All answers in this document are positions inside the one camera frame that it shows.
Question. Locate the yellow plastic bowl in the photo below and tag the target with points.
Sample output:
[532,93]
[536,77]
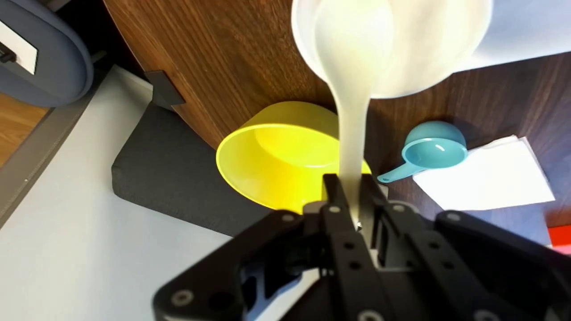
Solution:
[279,160]

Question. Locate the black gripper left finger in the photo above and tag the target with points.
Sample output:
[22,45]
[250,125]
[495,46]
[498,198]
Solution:
[350,260]

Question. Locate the orange rectangular block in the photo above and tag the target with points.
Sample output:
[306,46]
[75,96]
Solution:
[561,237]

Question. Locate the dark grey floor mat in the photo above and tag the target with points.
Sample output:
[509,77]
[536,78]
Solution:
[172,171]

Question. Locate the white plastic spoon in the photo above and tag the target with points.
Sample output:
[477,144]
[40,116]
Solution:
[357,89]

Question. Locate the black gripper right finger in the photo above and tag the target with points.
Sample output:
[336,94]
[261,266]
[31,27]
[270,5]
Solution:
[452,267]

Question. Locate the teal measuring scoop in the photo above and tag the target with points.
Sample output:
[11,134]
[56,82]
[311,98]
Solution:
[431,148]

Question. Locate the white notepad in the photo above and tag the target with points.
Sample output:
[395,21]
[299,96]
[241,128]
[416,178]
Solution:
[484,178]

